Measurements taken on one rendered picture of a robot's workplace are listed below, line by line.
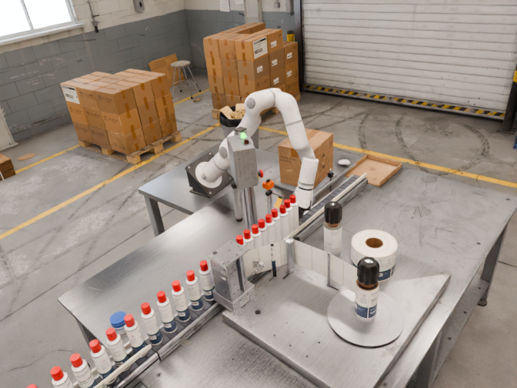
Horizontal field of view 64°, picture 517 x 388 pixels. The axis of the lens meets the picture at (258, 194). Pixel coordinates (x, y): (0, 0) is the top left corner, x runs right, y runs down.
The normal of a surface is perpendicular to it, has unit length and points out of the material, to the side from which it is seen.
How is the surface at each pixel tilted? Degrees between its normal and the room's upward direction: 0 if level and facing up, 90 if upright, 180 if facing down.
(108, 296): 0
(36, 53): 90
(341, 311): 0
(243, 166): 90
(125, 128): 91
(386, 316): 0
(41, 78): 90
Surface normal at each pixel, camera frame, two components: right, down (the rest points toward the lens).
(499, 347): -0.09, -0.85
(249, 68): -0.56, 0.47
